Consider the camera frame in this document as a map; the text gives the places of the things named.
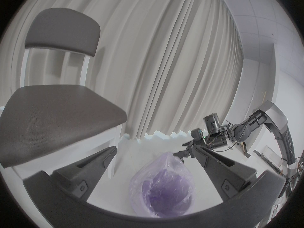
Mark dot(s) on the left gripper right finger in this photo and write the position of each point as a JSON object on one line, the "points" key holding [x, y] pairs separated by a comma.
{"points": [[225, 174]]}

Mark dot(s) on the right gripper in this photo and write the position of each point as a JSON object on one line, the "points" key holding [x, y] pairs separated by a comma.
{"points": [[198, 144]]}

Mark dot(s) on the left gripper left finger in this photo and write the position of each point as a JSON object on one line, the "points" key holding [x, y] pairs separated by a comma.
{"points": [[83, 179]]}

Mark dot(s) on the purple plastic bag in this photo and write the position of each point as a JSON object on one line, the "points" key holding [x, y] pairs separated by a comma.
{"points": [[166, 191]]}

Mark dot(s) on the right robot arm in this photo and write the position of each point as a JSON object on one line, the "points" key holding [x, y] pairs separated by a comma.
{"points": [[273, 117]]}

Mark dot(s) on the white trash bin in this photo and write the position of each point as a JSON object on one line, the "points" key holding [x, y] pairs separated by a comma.
{"points": [[138, 198]]}

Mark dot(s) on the dark grey padded chair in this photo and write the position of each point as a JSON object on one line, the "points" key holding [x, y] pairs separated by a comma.
{"points": [[59, 117]]}

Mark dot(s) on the white curtain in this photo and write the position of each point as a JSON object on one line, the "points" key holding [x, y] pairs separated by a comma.
{"points": [[118, 56], [204, 79]]}

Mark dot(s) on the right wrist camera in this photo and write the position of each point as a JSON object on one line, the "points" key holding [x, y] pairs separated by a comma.
{"points": [[197, 135]]}

